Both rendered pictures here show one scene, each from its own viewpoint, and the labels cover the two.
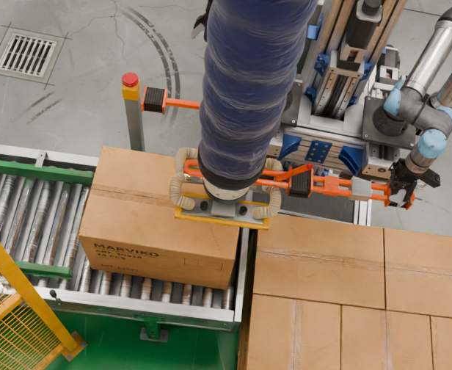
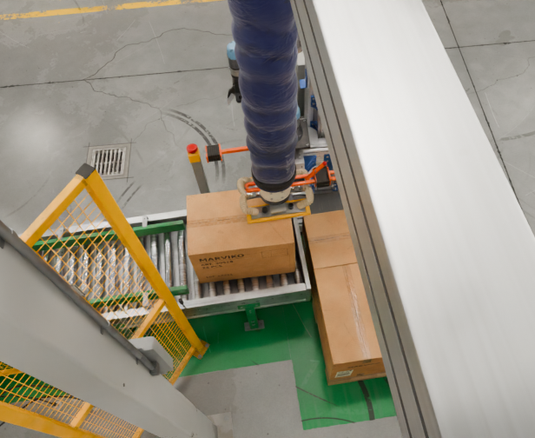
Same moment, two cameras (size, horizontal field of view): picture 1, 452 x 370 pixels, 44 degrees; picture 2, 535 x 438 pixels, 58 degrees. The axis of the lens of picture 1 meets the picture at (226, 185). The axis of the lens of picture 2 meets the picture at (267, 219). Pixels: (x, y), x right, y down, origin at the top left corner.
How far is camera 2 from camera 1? 0.65 m
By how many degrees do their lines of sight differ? 3
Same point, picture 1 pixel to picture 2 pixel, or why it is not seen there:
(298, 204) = (328, 208)
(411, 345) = not seen: hidden behind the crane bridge
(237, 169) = (280, 175)
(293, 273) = (337, 248)
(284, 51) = (287, 88)
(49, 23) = (116, 136)
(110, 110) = (177, 182)
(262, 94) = (281, 117)
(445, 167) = not seen: hidden behind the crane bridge
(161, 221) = (239, 232)
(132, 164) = (209, 202)
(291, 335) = (347, 288)
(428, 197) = not seen: hidden behind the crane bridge
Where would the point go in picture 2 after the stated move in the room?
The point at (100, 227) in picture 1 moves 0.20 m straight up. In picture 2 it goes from (201, 247) to (194, 228)
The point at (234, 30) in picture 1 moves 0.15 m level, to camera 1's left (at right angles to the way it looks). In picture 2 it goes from (256, 83) to (216, 87)
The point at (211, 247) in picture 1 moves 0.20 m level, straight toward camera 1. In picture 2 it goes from (277, 238) to (280, 271)
